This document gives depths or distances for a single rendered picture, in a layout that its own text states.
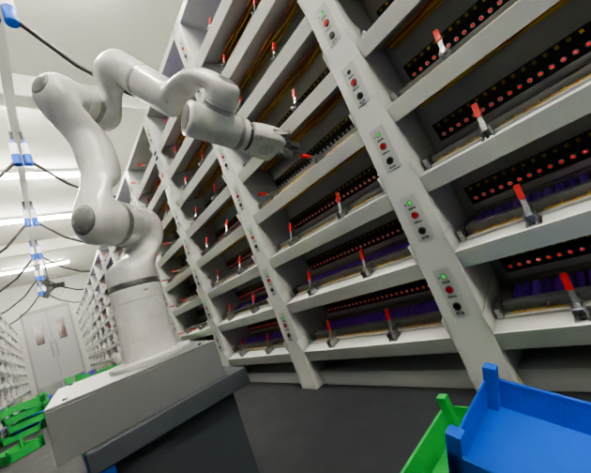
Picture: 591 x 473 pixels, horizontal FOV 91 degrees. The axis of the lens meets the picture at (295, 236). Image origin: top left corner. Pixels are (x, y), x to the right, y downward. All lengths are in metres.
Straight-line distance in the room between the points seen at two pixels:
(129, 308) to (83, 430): 0.25
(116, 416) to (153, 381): 0.08
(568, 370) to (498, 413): 0.25
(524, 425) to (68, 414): 0.78
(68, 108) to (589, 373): 1.34
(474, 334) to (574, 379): 0.19
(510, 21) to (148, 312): 0.98
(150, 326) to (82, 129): 0.55
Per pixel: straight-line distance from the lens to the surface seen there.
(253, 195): 1.32
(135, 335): 0.82
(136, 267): 0.83
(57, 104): 1.02
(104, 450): 0.72
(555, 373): 0.89
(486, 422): 0.65
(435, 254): 0.80
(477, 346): 0.86
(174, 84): 0.84
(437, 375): 0.99
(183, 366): 0.75
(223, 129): 0.77
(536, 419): 0.68
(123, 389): 0.73
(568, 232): 0.75
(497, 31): 0.80
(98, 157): 0.95
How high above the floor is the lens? 0.43
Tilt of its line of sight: 8 degrees up
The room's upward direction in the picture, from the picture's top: 21 degrees counter-clockwise
